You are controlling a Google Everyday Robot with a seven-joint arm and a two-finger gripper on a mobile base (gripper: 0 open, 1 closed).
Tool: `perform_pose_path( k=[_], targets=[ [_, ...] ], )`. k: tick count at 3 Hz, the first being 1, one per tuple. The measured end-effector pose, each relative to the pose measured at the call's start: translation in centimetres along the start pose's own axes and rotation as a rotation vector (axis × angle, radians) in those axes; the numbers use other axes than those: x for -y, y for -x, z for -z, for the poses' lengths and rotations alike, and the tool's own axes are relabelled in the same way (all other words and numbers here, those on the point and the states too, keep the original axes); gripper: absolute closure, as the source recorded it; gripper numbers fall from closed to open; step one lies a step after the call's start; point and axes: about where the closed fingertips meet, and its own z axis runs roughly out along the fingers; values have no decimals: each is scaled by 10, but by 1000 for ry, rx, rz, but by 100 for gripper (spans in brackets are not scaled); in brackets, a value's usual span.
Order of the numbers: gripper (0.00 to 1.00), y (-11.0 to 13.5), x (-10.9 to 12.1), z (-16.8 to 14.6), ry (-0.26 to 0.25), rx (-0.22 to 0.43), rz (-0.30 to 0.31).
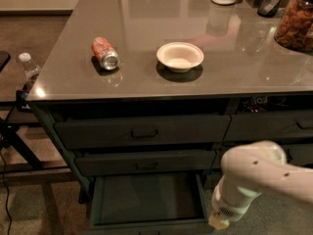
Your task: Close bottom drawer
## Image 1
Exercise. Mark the clear plastic water bottle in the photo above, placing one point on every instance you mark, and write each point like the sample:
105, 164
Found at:
30, 68

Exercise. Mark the black object on counter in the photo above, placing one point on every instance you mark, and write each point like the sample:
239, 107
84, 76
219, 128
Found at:
268, 8

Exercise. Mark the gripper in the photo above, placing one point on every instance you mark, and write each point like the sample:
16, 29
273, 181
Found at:
228, 210

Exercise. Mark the orange soda can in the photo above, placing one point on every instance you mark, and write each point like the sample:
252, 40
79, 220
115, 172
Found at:
105, 53

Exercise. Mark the white bowl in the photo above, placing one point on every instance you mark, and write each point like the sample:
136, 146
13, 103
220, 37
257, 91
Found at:
180, 56

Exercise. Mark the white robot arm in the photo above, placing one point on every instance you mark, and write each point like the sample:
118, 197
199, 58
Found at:
252, 170

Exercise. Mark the snack jar with black lid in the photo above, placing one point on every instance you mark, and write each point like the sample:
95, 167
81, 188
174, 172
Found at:
295, 30

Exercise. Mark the black side table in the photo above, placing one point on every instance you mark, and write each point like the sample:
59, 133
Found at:
20, 130

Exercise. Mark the dark cabinet frame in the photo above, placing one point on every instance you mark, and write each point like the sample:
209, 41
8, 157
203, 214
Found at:
51, 113

